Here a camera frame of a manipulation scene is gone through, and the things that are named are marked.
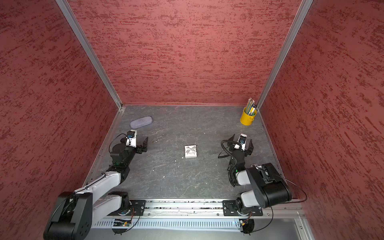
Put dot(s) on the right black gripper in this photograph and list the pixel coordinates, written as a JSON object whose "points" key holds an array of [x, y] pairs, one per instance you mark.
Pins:
{"points": [[250, 149]]}

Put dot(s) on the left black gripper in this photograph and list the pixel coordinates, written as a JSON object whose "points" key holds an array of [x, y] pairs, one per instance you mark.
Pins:
{"points": [[139, 149]]}

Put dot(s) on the white jewelry box lid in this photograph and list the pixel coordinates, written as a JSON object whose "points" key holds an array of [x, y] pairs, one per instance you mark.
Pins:
{"points": [[191, 151]]}

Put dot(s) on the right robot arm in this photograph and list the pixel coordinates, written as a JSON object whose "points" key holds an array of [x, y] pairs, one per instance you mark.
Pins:
{"points": [[268, 187]]}

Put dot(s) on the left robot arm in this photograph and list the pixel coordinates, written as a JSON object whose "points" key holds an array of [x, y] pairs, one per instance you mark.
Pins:
{"points": [[76, 212]]}

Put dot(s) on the purple glasses case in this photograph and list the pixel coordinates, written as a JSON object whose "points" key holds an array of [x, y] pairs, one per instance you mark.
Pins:
{"points": [[141, 122]]}

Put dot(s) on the yellow pencil cup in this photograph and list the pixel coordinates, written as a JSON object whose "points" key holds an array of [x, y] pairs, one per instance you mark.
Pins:
{"points": [[247, 118]]}

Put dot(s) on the colored pencils bundle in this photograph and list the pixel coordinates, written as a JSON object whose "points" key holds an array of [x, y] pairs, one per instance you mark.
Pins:
{"points": [[250, 109]]}

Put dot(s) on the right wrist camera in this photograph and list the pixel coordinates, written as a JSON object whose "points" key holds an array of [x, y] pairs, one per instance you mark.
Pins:
{"points": [[242, 140]]}

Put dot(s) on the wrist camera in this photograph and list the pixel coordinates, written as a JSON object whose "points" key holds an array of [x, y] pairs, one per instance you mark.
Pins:
{"points": [[242, 140], [131, 138]]}

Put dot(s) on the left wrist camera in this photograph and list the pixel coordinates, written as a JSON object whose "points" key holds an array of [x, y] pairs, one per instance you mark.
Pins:
{"points": [[131, 138]]}

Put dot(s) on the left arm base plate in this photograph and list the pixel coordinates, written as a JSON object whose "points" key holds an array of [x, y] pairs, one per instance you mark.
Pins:
{"points": [[137, 208]]}

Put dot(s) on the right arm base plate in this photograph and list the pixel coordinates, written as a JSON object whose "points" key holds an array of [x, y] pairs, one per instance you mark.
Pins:
{"points": [[236, 208]]}

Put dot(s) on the aluminium front rail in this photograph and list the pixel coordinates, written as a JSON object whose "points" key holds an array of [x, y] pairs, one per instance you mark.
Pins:
{"points": [[209, 208]]}

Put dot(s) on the white perforated cable duct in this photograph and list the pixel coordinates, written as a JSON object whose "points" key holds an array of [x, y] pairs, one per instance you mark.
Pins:
{"points": [[231, 225]]}

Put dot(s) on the right corner aluminium post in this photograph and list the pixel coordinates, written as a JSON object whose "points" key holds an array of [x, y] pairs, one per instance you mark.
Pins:
{"points": [[291, 35]]}

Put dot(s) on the corner aluminium post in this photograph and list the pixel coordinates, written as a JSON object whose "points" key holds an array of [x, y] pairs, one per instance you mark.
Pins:
{"points": [[78, 31], [291, 35]]}

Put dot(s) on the left corner aluminium post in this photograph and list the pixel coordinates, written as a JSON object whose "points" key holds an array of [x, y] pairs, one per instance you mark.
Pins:
{"points": [[78, 31]]}

